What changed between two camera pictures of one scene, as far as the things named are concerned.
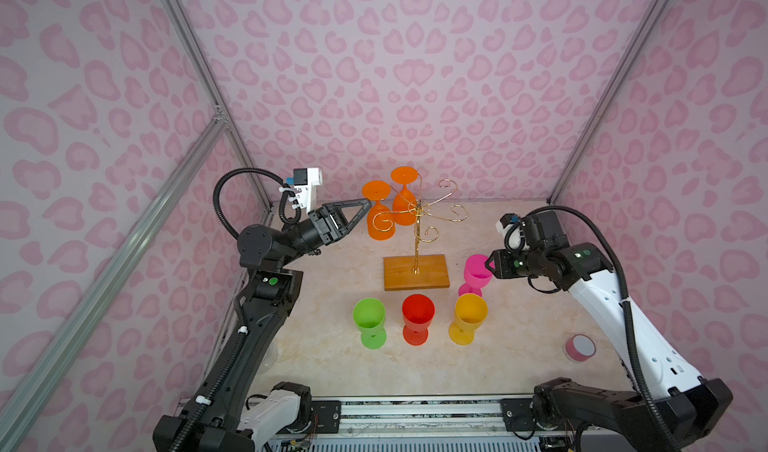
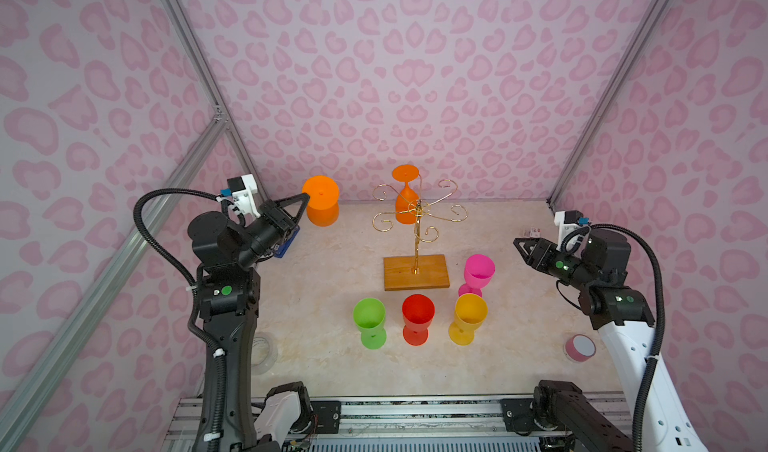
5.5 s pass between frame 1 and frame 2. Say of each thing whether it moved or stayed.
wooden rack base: stayed
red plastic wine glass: stayed
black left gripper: moved
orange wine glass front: moved
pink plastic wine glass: stayed
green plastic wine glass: stayed
